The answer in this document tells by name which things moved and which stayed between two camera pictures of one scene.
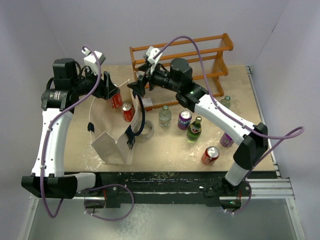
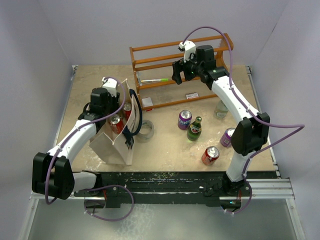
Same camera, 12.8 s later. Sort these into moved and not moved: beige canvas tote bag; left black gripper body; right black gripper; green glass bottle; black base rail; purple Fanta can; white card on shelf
Moved: left black gripper body; right black gripper
Not moved: beige canvas tote bag; black base rail; purple Fanta can; white card on shelf; green glass bottle
